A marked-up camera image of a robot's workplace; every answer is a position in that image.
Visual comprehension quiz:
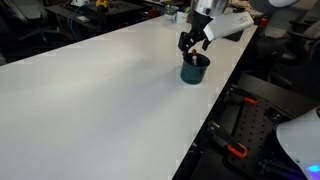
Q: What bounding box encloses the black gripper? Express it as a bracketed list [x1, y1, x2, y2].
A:
[178, 12, 214, 54]

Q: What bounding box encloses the marker with orange cap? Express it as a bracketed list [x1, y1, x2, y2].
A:
[191, 48, 198, 66]

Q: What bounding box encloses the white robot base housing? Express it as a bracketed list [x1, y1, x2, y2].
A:
[275, 106, 320, 180]

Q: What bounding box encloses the dark teal cup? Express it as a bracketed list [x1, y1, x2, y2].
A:
[180, 52, 211, 85]

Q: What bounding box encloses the small red object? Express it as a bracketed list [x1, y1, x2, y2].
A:
[259, 17, 269, 29]

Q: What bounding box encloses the black background desk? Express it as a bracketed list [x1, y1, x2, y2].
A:
[45, 0, 149, 34]

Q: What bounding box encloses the grey black office chair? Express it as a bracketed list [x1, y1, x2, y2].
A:
[266, 18, 320, 99]

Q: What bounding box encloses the yellow black tool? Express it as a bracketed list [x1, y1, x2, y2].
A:
[95, 0, 110, 12]

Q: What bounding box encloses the black perforated mounting board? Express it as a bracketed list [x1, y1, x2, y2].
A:
[228, 95, 318, 180]

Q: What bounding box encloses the black clamp with orange handle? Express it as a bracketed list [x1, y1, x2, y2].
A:
[229, 87, 260, 107]
[207, 120, 249, 159]

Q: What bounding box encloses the blue cable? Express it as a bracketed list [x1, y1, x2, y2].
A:
[66, 3, 82, 33]

